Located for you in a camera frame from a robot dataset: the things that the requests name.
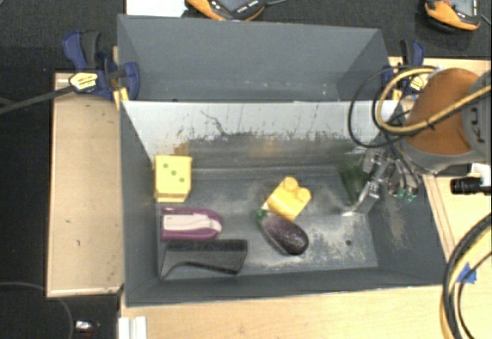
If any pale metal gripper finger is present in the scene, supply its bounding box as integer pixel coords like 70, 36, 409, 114
341, 189, 382, 218
357, 181, 374, 204

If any yellow toy brick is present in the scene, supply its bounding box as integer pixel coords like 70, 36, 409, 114
265, 175, 313, 223

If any purple toy eggplant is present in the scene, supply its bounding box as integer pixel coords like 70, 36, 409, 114
253, 208, 310, 257

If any grey metal bin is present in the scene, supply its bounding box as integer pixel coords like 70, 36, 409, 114
115, 13, 449, 308

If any black flat comb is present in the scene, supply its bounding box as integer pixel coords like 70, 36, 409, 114
158, 238, 249, 281

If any purple and white stapler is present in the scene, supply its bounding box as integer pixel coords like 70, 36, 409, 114
159, 206, 224, 242

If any yellow box with green dots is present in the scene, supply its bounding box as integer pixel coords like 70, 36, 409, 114
152, 154, 194, 204

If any pale wood board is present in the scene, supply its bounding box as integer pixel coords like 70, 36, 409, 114
45, 71, 126, 299

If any black cylinder on white bracket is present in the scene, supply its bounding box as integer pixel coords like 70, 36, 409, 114
450, 162, 492, 194

